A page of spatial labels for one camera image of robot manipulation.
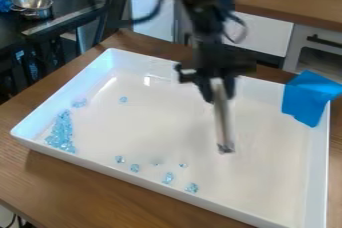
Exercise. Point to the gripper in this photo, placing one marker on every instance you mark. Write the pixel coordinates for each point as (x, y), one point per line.
(222, 60)

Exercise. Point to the grey stick tool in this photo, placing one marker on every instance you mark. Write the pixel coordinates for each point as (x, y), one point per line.
(223, 118)

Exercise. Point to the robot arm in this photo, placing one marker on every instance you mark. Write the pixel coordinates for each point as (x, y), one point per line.
(206, 8)

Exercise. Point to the pile of blue bits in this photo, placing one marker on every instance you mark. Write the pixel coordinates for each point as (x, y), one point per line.
(168, 178)
(62, 132)

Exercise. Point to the white tray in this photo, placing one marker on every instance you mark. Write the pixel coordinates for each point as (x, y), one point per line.
(178, 122)

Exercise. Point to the white cabinet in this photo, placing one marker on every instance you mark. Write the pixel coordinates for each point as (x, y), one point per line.
(262, 35)

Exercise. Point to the blue cloth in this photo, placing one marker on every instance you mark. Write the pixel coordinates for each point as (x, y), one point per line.
(309, 97)

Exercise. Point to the wooden desk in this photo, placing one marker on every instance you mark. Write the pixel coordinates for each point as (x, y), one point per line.
(289, 3)

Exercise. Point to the black table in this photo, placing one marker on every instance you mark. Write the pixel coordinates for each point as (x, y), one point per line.
(67, 8)

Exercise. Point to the silver pot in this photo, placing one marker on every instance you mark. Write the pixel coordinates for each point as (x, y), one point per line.
(32, 4)

